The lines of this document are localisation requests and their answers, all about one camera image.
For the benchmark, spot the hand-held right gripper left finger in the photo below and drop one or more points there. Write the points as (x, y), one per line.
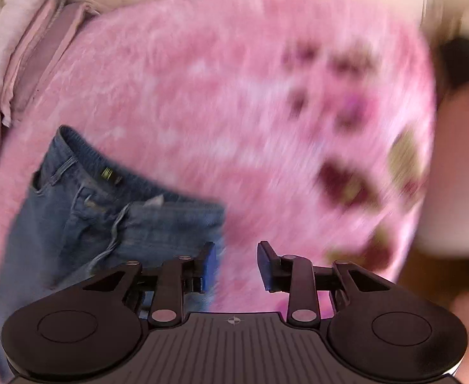
(208, 266)

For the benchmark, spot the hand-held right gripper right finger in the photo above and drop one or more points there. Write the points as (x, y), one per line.
(264, 266)

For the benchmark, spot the blue jeans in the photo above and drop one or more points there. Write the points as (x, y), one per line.
(78, 224)

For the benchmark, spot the pink floral blanket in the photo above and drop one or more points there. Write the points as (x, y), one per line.
(218, 108)

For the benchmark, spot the white round bedside cabinet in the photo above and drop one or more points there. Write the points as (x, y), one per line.
(458, 168)

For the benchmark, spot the pink folded sheet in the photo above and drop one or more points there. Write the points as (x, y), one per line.
(38, 60)

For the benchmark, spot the black cloth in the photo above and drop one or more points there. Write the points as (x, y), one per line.
(466, 64)

